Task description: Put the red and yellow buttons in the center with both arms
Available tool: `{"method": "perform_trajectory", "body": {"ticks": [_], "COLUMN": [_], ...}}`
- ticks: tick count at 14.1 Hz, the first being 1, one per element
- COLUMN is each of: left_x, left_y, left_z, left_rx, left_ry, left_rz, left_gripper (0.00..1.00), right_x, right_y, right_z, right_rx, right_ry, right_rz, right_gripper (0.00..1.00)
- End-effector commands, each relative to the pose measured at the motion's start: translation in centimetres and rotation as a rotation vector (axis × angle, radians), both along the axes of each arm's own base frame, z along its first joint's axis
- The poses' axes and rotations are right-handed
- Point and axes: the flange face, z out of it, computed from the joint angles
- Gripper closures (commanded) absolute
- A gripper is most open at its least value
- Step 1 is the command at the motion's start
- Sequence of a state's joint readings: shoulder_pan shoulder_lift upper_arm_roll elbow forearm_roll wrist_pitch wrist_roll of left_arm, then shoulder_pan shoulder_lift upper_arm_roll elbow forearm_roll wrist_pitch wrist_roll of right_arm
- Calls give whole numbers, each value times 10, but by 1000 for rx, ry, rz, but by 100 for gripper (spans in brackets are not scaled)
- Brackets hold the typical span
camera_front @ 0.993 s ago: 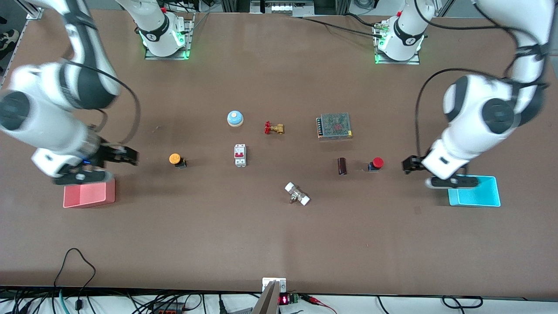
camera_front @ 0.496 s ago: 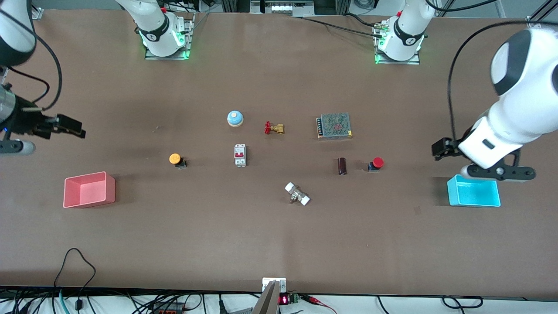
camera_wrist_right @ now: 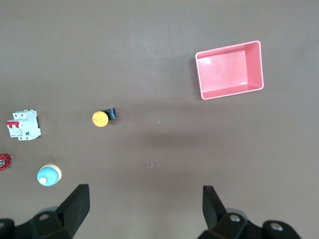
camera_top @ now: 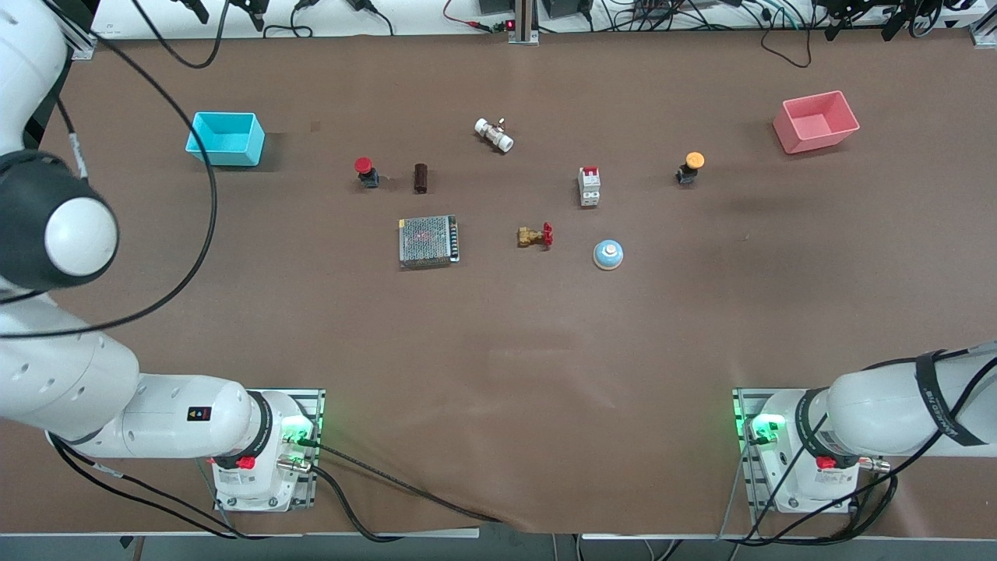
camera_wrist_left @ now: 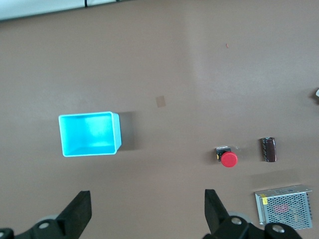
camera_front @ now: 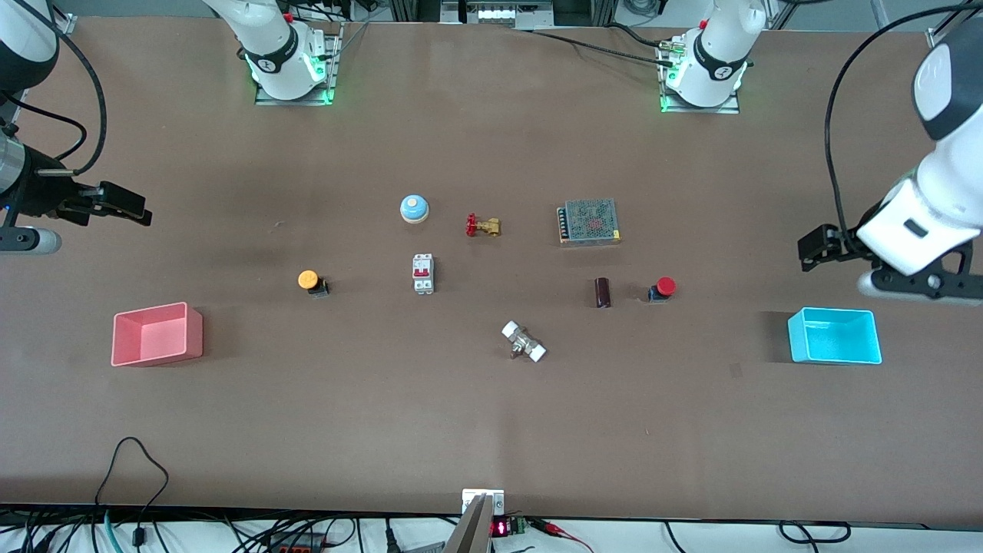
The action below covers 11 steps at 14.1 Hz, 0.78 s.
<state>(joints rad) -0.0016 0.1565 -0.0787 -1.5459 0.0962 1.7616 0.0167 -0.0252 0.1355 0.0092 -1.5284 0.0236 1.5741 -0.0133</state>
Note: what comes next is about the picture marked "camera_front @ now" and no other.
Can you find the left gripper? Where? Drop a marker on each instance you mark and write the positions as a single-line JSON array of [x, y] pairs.
[[839, 245]]

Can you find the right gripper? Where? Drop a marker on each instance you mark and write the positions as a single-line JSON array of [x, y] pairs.
[[47, 199]]

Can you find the red push button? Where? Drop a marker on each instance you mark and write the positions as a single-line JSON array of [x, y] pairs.
[[666, 286]]

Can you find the yellow push button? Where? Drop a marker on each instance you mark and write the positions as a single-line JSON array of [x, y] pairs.
[[308, 279]]

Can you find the cyan plastic bin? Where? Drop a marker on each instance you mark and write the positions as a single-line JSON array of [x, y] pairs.
[[833, 338]]

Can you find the pink plastic bin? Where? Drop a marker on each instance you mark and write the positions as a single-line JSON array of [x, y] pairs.
[[153, 338]]

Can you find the dark brown capacitor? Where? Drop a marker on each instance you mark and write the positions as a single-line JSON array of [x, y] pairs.
[[603, 293]]

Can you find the metal mesh power supply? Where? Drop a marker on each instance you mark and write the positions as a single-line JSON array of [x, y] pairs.
[[591, 223]]

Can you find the blue dome buzzer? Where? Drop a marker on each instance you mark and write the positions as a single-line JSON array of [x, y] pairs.
[[414, 206]]

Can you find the white circuit breaker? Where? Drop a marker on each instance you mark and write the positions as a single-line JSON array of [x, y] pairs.
[[423, 284]]

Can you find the metal valve white caps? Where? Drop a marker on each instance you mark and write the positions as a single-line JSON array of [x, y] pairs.
[[522, 342]]

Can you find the red clip lead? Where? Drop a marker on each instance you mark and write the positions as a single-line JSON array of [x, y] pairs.
[[561, 530]]

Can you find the grey control box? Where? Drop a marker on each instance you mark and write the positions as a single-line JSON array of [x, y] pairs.
[[499, 14]]

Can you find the red digit display module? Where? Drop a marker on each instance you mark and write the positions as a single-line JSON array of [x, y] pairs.
[[501, 528]]

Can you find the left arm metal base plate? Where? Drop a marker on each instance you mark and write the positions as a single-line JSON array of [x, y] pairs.
[[699, 110]]

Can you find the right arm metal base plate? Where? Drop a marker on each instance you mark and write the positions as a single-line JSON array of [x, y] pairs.
[[296, 101]]

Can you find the metal table corner bracket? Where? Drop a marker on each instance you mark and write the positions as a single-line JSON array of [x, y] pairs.
[[933, 38]]

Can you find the white mount bracket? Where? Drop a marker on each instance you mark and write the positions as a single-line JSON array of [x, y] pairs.
[[495, 501]]

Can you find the grey camera mount pole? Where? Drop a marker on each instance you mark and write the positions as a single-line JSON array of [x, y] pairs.
[[472, 530]]

